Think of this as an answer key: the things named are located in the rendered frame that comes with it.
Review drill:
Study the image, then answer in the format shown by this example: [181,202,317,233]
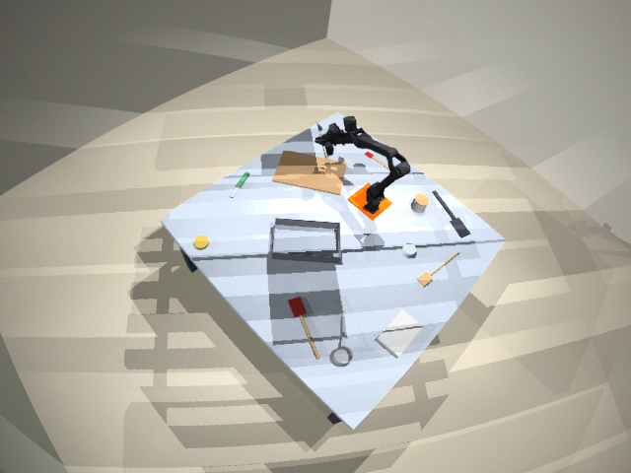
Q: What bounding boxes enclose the red spatula with wooden handle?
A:
[287,297,320,359]

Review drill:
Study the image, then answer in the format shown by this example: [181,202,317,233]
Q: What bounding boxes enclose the yellow round disc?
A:
[194,236,210,249]

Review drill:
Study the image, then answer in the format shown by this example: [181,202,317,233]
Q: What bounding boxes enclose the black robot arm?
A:
[328,116,411,214]

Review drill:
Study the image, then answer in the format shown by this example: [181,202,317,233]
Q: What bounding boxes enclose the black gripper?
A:
[315,131,346,156]

